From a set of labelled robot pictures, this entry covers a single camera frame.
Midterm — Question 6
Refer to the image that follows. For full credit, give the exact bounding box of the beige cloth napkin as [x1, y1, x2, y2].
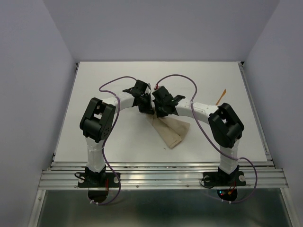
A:
[146, 114, 190, 149]

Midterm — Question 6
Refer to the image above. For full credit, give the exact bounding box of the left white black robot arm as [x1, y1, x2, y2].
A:
[75, 80, 154, 188]

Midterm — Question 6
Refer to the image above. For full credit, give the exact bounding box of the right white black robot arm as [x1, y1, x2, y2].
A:
[152, 86, 244, 184]

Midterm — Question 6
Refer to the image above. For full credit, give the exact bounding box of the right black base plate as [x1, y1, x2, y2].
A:
[203, 171, 246, 187]

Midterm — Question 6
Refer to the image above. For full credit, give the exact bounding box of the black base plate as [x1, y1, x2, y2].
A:
[76, 172, 119, 188]
[203, 171, 246, 187]

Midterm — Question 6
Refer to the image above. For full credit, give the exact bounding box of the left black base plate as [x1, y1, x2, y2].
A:
[76, 172, 119, 188]

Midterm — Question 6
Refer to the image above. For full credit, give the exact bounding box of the aluminium mounting rail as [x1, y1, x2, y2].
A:
[38, 160, 288, 190]

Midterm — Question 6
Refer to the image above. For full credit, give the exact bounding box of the right aluminium side rail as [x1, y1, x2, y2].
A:
[238, 61, 275, 164]

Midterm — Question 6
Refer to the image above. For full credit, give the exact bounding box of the left aluminium frame post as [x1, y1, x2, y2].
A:
[28, 190, 46, 227]

